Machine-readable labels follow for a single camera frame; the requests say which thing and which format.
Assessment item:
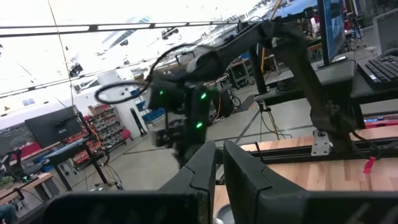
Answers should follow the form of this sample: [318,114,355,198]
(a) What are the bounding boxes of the blue and orange tin can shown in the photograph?
[216,203,236,224]

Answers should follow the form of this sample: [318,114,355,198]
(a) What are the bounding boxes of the cardboard box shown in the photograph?
[88,104,112,116]

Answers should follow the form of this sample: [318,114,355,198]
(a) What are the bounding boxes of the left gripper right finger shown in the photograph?
[223,139,398,224]

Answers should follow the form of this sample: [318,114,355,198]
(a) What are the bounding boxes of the white power strip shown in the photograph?
[93,181,121,191]

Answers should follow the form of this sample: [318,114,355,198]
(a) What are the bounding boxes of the black backlit keyboard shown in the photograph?
[356,55,398,91]

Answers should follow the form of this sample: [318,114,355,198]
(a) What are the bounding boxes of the black aluminium table frame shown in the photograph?
[214,135,398,166]

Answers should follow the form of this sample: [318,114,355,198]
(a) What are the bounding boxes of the grey operator workstation desk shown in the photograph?
[253,9,398,131]

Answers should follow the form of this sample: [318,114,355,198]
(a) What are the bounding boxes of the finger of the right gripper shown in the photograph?
[186,145,201,163]
[174,145,188,168]

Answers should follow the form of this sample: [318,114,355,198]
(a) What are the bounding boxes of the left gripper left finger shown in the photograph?
[42,139,218,224]

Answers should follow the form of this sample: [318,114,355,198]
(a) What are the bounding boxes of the workstation computer monitor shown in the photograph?
[317,0,346,67]

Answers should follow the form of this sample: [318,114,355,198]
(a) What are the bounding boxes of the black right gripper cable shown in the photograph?
[94,42,200,106]

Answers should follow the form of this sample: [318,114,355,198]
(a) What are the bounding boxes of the small red tag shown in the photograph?
[363,156,377,174]

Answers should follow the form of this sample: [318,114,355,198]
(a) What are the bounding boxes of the overhead LED light bar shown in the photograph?
[0,20,271,35]

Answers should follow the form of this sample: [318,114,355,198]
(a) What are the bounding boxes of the metal rack red bins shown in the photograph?
[88,107,125,150]

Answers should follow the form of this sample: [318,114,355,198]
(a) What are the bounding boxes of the large dark monitor screen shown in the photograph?
[24,105,83,149]

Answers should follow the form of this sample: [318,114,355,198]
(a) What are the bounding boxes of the white building column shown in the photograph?
[102,71,147,138]

